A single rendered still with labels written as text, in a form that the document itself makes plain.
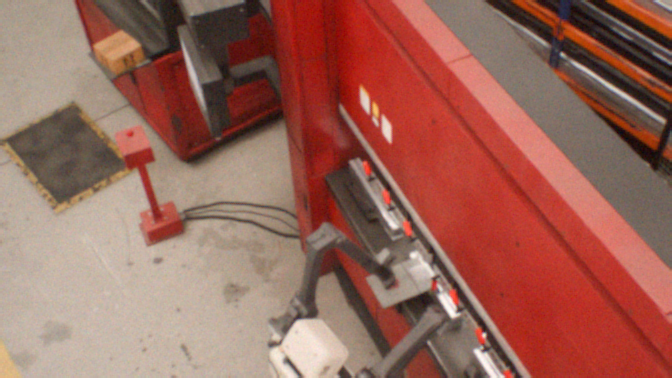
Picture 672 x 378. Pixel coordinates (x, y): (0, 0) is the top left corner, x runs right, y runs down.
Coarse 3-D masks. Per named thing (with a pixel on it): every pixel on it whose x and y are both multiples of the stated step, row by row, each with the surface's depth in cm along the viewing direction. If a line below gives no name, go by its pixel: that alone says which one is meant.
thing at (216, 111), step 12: (180, 36) 399; (192, 36) 401; (192, 48) 390; (192, 60) 385; (204, 60) 388; (204, 72) 379; (216, 72) 382; (192, 84) 418; (204, 84) 375; (216, 84) 381; (204, 96) 380; (216, 96) 386; (204, 108) 392; (216, 108) 387; (228, 108) 394; (216, 120) 392; (228, 120) 399; (216, 132) 398
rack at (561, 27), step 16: (512, 0) 502; (528, 0) 492; (560, 0) 468; (608, 0) 440; (624, 0) 431; (544, 16) 485; (560, 16) 474; (640, 16) 427; (656, 16) 421; (560, 32) 480; (576, 32) 470; (560, 48) 489; (592, 48) 466; (624, 64) 452; (640, 80) 448; (656, 80) 441; (592, 96) 486; (608, 112) 480; (624, 128) 476; (640, 128) 467; (656, 144) 461
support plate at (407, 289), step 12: (408, 264) 376; (372, 276) 373; (396, 276) 372; (408, 276) 372; (372, 288) 369; (384, 288) 368; (396, 288) 368; (408, 288) 368; (420, 288) 367; (384, 300) 364; (396, 300) 364
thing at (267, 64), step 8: (240, 64) 441; (248, 64) 441; (256, 64) 441; (264, 64) 441; (272, 64) 440; (232, 72) 437; (240, 72) 437; (248, 72) 437; (256, 72) 440; (264, 72) 441; (272, 72) 436; (240, 80) 437; (248, 80) 442; (256, 80) 442; (272, 80) 432; (272, 88) 437; (280, 88) 427; (280, 96) 433
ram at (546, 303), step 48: (336, 0) 351; (336, 48) 374; (384, 48) 319; (384, 96) 338; (432, 96) 292; (384, 144) 359; (432, 144) 308; (480, 144) 274; (432, 192) 325; (480, 192) 283; (480, 240) 298; (528, 240) 262; (480, 288) 314; (528, 288) 275; (576, 288) 244; (528, 336) 289; (576, 336) 255; (624, 336) 229
